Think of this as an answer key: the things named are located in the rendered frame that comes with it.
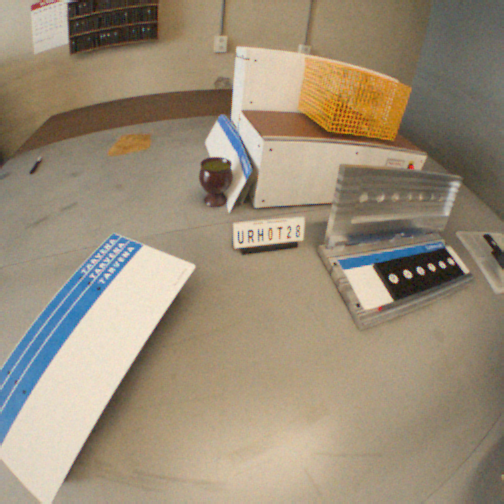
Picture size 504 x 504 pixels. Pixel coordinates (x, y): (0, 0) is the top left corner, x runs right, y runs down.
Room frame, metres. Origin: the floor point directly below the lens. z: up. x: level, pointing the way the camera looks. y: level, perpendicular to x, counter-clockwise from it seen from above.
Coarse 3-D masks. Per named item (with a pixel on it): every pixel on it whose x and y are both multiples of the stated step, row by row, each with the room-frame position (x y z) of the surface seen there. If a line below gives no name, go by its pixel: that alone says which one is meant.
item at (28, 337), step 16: (112, 240) 0.26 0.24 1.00; (96, 256) 0.22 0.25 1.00; (80, 272) 0.18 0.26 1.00; (64, 288) 0.15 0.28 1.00; (48, 304) 0.12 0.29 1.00; (160, 320) 0.18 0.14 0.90; (32, 336) 0.06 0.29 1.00; (16, 352) 0.02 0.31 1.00; (0, 384) -0.03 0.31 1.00; (64, 480) -0.14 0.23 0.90
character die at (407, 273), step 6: (396, 258) 0.39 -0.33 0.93; (402, 258) 0.39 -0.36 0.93; (396, 264) 0.37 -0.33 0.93; (402, 264) 0.37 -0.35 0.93; (408, 264) 0.37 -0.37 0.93; (402, 270) 0.35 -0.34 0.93; (408, 270) 0.35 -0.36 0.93; (402, 276) 0.33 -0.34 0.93; (408, 276) 0.34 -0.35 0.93; (414, 276) 0.34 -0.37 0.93; (408, 282) 0.32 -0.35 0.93; (414, 282) 0.33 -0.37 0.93; (420, 282) 0.32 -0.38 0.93; (414, 288) 0.30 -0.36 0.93; (420, 288) 0.31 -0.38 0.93
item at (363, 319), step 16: (384, 240) 0.45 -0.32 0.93; (400, 240) 0.47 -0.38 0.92; (416, 240) 0.49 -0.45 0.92; (432, 240) 0.50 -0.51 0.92; (320, 256) 0.39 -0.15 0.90; (336, 256) 0.38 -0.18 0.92; (352, 256) 0.38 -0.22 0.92; (336, 272) 0.33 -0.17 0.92; (352, 288) 0.29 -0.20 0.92; (448, 288) 0.32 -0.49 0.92; (352, 304) 0.26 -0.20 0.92; (400, 304) 0.27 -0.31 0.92; (416, 304) 0.27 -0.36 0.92; (368, 320) 0.22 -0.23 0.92; (384, 320) 0.23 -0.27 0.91
